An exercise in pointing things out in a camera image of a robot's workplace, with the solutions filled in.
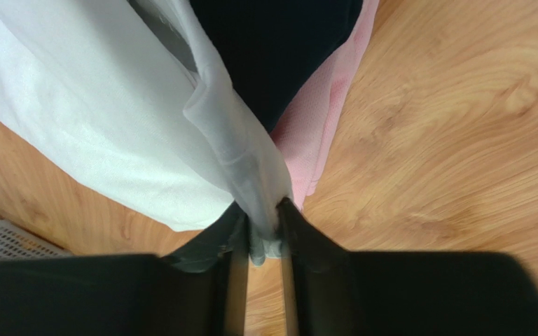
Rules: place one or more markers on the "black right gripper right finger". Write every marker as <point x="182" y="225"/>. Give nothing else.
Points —
<point x="330" y="290"/>

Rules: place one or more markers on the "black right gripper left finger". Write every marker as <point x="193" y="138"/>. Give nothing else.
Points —
<point x="199" y="289"/>

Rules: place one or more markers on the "white t-shirt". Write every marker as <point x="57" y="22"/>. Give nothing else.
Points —
<point x="135" y="102"/>

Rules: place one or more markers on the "folded pink t-shirt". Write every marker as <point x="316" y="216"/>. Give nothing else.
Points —
<point x="306" y="130"/>

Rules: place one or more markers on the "white plastic laundry basket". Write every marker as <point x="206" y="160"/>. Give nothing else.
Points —
<point x="18" y="244"/>

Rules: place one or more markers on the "folded navy t-shirt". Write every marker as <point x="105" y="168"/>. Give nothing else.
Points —
<point x="271" y="48"/>

